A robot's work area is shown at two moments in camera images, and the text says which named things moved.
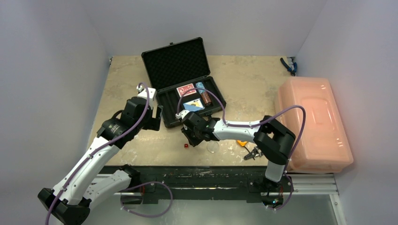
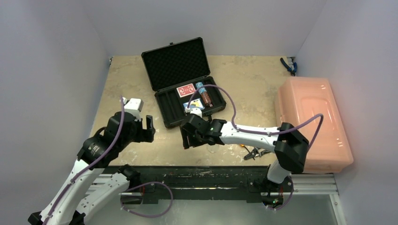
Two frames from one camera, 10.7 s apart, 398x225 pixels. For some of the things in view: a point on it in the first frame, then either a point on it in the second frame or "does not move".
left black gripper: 153,123 to 144,135
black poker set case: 179,74 does not move
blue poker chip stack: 200,85 does not move
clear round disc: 213,146 does not move
